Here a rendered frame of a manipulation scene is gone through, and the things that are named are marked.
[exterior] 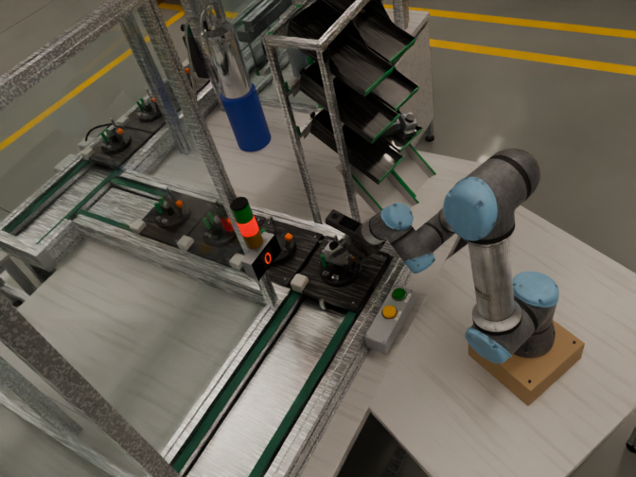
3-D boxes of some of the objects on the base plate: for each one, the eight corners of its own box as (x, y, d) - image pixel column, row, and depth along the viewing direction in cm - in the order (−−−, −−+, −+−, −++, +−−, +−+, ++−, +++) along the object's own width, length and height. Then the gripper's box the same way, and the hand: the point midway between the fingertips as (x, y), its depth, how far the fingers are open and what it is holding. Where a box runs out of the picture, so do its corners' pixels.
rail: (415, 269, 193) (413, 247, 185) (275, 519, 147) (265, 504, 139) (400, 264, 195) (397, 243, 188) (258, 508, 149) (247, 494, 141)
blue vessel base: (277, 133, 261) (262, 82, 242) (258, 154, 253) (241, 104, 234) (250, 128, 268) (233, 79, 249) (232, 149, 260) (212, 98, 241)
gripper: (375, 258, 159) (339, 278, 177) (393, 229, 165) (357, 251, 183) (352, 238, 157) (318, 260, 175) (372, 210, 163) (337, 234, 181)
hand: (333, 248), depth 177 cm, fingers closed on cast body, 4 cm apart
